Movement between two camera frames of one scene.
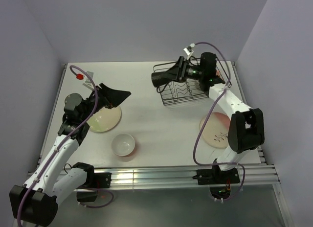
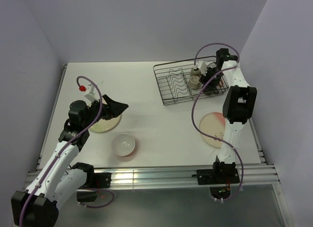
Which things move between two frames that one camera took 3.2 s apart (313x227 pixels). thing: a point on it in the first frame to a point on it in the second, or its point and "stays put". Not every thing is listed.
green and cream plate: (105, 120) stays put
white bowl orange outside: (123, 145) stays put
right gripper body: (191, 71) to (210, 72)
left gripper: (110, 97) to (113, 108)
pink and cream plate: (216, 129) stays put
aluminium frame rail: (134, 179) stays put
